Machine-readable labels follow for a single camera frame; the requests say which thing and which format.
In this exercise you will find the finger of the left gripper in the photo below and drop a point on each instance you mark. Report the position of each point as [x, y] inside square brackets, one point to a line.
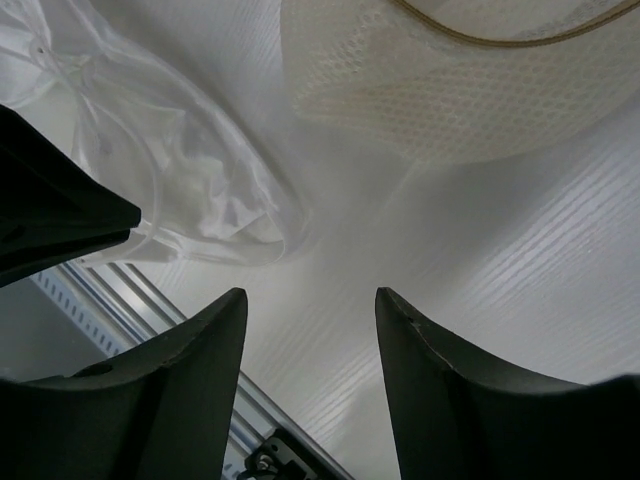
[25, 262]
[39, 182]

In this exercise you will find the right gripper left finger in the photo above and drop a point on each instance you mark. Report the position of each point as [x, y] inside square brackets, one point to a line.
[160, 410]

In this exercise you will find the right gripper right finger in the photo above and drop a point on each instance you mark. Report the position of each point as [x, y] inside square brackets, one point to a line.
[460, 412]

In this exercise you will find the white bra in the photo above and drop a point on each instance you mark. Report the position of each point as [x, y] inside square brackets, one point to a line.
[146, 132]

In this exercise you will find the white round mesh laundry bag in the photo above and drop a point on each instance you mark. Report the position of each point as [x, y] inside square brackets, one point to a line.
[460, 81]

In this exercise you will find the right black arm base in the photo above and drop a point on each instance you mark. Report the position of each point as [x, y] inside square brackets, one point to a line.
[278, 459]

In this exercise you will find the white slotted cable duct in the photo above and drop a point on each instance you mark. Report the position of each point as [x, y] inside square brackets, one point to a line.
[75, 306]

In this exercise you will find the aluminium mounting rail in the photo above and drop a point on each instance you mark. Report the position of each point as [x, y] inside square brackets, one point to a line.
[138, 311]

